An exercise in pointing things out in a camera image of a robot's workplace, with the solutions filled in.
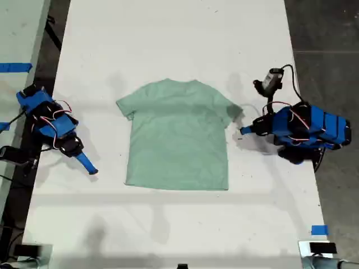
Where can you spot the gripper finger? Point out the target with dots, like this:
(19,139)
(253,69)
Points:
(87,164)
(247,130)

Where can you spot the pale green T-shirt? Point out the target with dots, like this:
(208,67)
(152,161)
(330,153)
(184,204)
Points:
(176,140)

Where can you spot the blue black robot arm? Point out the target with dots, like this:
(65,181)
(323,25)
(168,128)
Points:
(46,98)
(331,123)

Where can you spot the long blue tape strip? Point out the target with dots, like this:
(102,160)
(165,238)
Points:
(15,67)

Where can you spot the silver metal plate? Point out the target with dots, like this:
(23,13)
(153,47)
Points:
(304,248)
(46,252)

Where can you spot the small black box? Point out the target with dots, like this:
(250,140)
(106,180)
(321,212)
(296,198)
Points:
(322,248)
(182,266)
(26,250)

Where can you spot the black stand leg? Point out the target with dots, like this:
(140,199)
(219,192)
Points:
(53,30)

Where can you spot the blue tape patch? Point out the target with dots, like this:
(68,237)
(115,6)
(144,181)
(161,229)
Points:
(319,230)

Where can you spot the camera black stalk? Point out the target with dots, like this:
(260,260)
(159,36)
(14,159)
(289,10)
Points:
(262,88)

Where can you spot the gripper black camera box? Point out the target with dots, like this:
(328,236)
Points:
(273,77)
(9,153)

